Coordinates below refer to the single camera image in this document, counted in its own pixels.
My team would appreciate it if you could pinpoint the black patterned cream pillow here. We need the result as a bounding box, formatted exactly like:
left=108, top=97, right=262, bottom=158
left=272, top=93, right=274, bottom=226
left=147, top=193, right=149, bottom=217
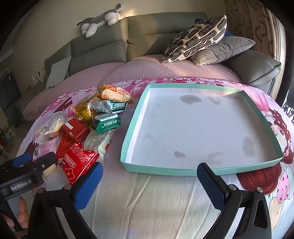
left=161, top=15, right=228, bottom=63

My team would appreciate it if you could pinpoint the grey-green sofa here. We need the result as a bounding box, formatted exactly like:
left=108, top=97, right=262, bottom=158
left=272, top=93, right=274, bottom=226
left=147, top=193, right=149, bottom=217
left=44, top=12, right=282, bottom=98

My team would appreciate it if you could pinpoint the clear cream bread packet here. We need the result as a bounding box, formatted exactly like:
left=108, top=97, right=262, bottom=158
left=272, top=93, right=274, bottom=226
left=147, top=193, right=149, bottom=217
left=42, top=111, right=67, bottom=140

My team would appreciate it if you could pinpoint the black metal rack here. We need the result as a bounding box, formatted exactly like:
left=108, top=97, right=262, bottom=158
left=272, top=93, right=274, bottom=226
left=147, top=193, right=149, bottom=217
left=279, top=97, right=294, bottom=126

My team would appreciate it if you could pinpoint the dark red snack packet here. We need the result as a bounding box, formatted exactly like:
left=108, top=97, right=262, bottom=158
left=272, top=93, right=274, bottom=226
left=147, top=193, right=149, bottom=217
left=61, top=118, right=91, bottom=143

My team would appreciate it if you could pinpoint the pink knit sofa cover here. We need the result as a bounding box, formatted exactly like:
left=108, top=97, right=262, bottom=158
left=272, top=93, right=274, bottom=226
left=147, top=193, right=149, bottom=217
left=22, top=54, right=241, bottom=121

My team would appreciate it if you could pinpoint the silver green snack packet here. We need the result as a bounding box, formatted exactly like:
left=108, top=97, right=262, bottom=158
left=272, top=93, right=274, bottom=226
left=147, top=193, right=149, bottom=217
left=92, top=99, right=128, bottom=114

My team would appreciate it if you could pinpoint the person's left hand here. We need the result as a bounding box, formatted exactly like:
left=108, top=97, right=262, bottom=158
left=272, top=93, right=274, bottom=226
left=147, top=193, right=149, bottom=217
left=0, top=196, right=30, bottom=239

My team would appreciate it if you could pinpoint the white cream snack packet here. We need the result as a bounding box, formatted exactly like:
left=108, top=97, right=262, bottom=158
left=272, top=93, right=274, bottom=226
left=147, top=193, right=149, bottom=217
left=83, top=129, right=116, bottom=161

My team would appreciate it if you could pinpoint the grey pillow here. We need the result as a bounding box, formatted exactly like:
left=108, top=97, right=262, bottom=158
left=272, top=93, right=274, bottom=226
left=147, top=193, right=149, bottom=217
left=189, top=36, right=256, bottom=65

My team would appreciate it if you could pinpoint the green white biscuit packet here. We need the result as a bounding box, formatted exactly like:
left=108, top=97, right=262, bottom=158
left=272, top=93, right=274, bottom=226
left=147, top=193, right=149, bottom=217
left=90, top=113, right=121, bottom=133

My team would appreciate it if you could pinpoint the grey white plush toy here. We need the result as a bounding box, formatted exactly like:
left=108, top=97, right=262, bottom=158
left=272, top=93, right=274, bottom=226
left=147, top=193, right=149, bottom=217
left=77, top=3, right=122, bottom=38

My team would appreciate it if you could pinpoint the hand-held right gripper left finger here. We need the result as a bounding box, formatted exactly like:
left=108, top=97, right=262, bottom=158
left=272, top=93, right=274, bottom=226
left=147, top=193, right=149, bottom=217
left=30, top=162, right=104, bottom=239

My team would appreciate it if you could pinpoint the dark door frame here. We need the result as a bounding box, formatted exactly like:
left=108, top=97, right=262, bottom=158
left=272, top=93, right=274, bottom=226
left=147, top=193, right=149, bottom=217
left=274, top=9, right=294, bottom=104

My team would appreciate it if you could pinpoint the orange-red snack packet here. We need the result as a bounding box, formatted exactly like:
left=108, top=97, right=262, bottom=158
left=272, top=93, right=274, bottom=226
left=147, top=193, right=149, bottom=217
left=56, top=134, right=76, bottom=159

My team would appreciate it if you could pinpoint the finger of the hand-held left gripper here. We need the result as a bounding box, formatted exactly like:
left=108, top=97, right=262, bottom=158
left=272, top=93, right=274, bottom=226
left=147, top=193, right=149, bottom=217
left=12, top=153, right=33, bottom=168
left=32, top=152, right=58, bottom=173

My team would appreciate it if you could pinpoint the red flower-print snack packet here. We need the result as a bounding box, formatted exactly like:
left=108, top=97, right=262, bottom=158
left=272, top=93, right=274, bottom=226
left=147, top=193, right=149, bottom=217
left=60, top=143, right=100, bottom=185

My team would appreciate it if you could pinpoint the pale yellow bun packet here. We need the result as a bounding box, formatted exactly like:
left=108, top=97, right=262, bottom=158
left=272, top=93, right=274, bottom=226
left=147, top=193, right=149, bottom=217
left=44, top=163, right=58, bottom=177

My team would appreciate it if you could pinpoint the pink snack packet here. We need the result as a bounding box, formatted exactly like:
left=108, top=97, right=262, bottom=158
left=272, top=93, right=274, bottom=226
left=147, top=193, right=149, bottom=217
left=32, top=140, right=60, bottom=161

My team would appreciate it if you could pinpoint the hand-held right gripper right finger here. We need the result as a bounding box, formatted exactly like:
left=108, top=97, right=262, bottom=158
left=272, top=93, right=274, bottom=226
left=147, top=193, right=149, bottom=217
left=196, top=162, right=273, bottom=239

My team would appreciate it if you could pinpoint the shallow teal cardboard box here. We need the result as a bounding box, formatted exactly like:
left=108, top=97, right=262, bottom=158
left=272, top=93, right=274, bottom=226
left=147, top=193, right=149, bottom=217
left=119, top=83, right=283, bottom=177

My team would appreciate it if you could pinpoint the yellow cake packet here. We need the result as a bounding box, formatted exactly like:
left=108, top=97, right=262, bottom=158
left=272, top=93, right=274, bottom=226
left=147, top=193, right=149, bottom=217
left=71, top=97, right=101, bottom=121

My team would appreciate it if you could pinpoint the white cushion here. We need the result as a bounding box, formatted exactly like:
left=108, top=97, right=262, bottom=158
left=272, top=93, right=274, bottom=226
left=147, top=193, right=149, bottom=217
left=45, top=56, right=72, bottom=89

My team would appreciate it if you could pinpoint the grey cabinet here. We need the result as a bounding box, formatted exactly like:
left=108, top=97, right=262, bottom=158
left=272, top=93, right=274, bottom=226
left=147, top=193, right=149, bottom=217
left=0, top=69, right=21, bottom=124

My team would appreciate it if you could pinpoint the beige patterned curtain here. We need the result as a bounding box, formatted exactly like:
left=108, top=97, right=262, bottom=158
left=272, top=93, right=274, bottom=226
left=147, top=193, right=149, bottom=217
left=224, top=0, right=286, bottom=62

